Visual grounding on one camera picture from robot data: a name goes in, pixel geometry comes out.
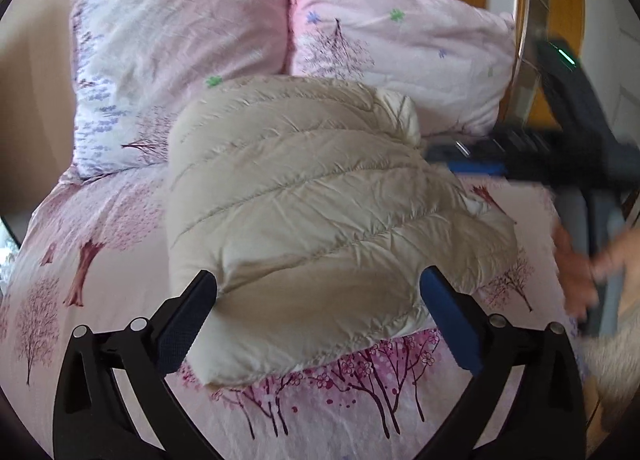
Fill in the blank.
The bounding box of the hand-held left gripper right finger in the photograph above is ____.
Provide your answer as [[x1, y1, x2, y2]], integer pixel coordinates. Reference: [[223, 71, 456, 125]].
[[417, 266, 587, 460]]

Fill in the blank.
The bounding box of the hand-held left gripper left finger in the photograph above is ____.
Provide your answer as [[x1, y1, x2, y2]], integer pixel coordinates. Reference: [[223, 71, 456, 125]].
[[52, 269, 219, 460]]

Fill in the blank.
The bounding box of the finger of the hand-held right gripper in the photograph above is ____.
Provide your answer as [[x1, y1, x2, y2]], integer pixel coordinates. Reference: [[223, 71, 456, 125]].
[[450, 155, 551, 181], [425, 130, 548, 161]]

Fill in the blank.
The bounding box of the beige puffer jacket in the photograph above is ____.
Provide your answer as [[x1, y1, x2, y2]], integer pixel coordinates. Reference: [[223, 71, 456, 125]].
[[165, 75, 519, 388]]

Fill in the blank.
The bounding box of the person's right hand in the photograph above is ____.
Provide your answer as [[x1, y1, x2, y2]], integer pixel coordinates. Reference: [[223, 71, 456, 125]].
[[553, 228, 640, 324]]

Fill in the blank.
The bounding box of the pink tree print bed sheet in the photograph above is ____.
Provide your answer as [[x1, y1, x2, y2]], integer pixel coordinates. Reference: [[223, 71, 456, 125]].
[[0, 115, 601, 460]]

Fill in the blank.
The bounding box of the white door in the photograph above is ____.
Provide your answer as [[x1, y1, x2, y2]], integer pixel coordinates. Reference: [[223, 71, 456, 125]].
[[580, 0, 640, 151]]

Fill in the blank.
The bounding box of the pink pillow with tree print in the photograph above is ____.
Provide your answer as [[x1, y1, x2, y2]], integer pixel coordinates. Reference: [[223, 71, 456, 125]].
[[272, 0, 518, 138]]

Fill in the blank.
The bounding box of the pink pillow with lavender print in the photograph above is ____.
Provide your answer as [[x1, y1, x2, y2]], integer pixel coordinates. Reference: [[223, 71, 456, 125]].
[[70, 0, 293, 181]]

